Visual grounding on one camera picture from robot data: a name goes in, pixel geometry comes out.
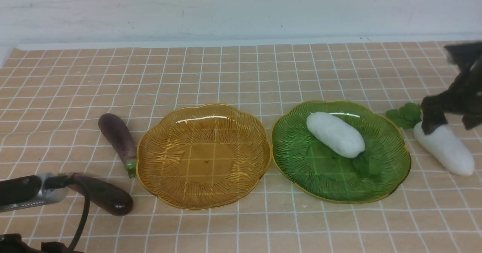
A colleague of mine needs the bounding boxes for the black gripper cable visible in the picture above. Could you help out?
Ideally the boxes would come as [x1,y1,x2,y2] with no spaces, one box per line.
[64,178,91,253]

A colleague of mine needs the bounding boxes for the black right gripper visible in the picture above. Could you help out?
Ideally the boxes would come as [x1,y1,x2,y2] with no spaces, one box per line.
[421,41,482,135]

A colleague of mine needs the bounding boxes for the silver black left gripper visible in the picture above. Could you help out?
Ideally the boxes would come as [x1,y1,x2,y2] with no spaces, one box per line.
[0,172,75,212]

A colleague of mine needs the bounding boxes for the green glass plate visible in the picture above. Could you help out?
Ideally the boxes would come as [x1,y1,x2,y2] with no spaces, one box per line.
[272,101,412,204]

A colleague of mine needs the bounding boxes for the white radish with leaves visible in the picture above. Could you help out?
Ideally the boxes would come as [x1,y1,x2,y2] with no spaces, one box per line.
[385,102,475,176]

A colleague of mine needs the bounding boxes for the purple eggplant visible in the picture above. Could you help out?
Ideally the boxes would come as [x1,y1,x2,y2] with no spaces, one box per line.
[98,113,137,178]
[69,173,134,216]

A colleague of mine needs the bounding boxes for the amber glass plate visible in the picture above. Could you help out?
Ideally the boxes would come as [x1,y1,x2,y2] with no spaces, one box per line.
[136,103,273,210]

